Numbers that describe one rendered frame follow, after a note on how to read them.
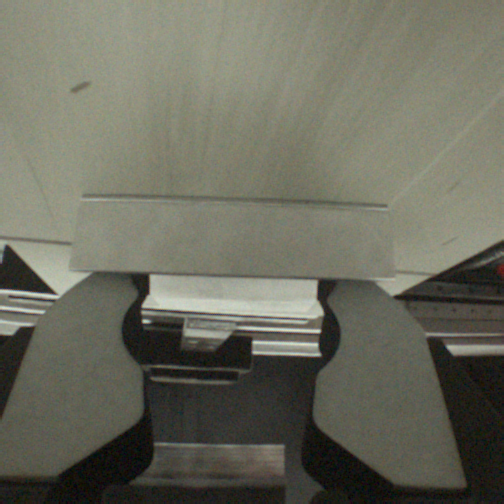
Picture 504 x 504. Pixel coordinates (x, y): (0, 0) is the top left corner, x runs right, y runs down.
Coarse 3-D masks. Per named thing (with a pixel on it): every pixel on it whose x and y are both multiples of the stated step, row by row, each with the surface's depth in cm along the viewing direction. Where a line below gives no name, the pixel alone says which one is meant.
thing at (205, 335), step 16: (192, 320) 27; (208, 320) 27; (224, 320) 27; (160, 336) 41; (176, 336) 41; (192, 336) 31; (208, 336) 31; (224, 336) 30; (240, 336) 42; (144, 352) 40; (160, 352) 40; (176, 352) 40; (192, 352) 41; (208, 352) 41; (224, 352) 41; (240, 352) 42; (144, 368) 44; (160, 368) 40; (176, 368) 41; (192, 368) 40; (208, 368) 40; (224, 368) 41; (240, 368) 41
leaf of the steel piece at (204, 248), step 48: (96, 240) 10; (144, 240) 10; (192, 240) 10; (240, 240) 10; (288, 240) 10; (336, 240) 10; (384, 240) 10; (192, 288) 19; (240, 288) 18; (288, 288) 18
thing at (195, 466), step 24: (168, 456) 22; (192, 456) 22; (216, 456) 22; (240, 456) 22; (264, 456) 23; (144, 480) 20; (168, 480) 21; (192, 480) 21; (216, 480) 21; (240, 480) 21; (264, 480) 22
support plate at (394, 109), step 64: (0, 0) 5; (64, 0) 5; (128, 0) 5; (192, 0) 5; (256, 0) 5; (320, 0) 5; (384, 0) 5; (448, 0) 5; (0, 64) 6; (64, 64) 6; (128, 64) 6; (192, 64) 6; (256, 64) 6; (320, 64) 6; (384, 64) 6; (448, 64) 6; (0, 128) 8; (64, 128) 8; (128, 128) 8; (192, 128) 8; (256, 128) 8; (320, 128) 8; (384, 128) 8; (448, 128) 8; (0, 192) 10; (64, 192) 10; (128, 192) 10; (192, 192) 10; (256, 192) 10; (320, 192) 10; (384, 192) 10; (448, 192) 10; (64, 256) 15; (448, 256) 14
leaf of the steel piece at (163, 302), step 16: (160, 304) 22; (176, 304) 22; (192, 304) 22; (208, 304) 22; (224, 304) 21; (240, 304) 21; (256, 304) 21; (272, 304) 21; (288, 304) 21; (304, 304) 21
